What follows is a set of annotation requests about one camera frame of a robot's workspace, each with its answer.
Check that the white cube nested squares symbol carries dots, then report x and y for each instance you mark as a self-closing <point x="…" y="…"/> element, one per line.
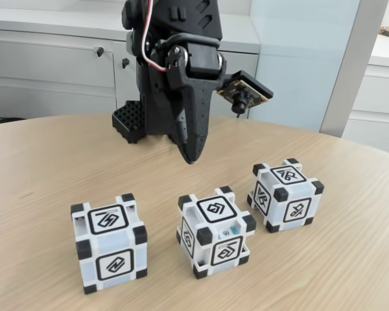
<point x="215" y="210"/>

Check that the white cube crossed loops symbol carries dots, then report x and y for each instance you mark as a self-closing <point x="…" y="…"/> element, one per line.
<point x="296" y="210"/>

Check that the black cabinet key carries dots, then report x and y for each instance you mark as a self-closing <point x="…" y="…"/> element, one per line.
<point x="125" y="63"/>
<point x="100" y="52"/>

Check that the frosted glass partition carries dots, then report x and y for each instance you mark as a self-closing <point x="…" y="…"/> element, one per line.
<point x="295" y="64"/>

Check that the white low cabinet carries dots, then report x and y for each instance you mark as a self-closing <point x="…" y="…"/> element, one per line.
<point x="52" y="71"/>

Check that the white cube zigzag symbol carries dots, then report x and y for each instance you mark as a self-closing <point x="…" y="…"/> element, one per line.
<point x="113" y="262"/>

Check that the white drawer cabinet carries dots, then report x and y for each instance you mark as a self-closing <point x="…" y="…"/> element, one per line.
<point x="382" y="97"/>

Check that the small bare-board camera module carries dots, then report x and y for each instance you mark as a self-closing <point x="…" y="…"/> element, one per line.
<point x="243" y="92"/>

